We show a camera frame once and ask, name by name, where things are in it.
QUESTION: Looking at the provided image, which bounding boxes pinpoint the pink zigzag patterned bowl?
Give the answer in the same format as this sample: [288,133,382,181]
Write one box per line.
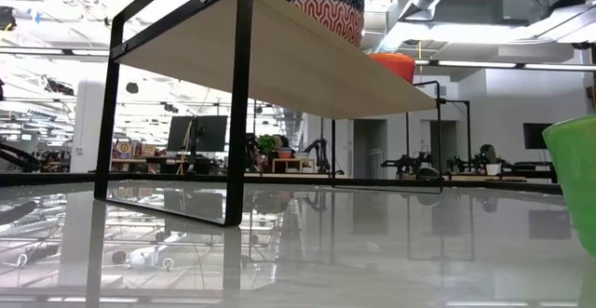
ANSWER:
[291,0,366,48]

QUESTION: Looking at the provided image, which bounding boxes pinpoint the red plastic bowl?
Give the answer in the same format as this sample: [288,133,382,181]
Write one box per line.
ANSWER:
[369,52,417,85]

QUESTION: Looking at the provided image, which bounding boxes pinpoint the green plastic bowl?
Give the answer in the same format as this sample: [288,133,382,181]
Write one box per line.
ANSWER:
[542,114,596,259]

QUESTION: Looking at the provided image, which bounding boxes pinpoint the wooden shelf black metal legs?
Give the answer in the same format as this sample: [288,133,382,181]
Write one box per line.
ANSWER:
[94,0,443,228]

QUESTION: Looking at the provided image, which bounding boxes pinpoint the small wooden background shelf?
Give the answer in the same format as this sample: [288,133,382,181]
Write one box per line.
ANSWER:
[272,157,313,174]

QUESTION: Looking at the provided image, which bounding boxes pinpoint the black computer monitor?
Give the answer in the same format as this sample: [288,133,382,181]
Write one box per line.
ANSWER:
[166,114,229,154]

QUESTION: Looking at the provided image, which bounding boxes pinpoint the background potted plant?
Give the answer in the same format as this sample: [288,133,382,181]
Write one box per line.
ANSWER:
[256,134,280,156]

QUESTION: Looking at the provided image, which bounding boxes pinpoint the colourful boxes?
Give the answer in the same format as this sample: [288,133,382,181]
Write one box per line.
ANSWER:
[114,141,157,159]

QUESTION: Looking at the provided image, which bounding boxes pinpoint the black wall screen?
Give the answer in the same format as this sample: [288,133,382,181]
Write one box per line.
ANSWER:
[522,122,555,151]

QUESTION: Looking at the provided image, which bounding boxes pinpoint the black metal table frame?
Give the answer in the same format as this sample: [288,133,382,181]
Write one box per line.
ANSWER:
[0,171,563,195]

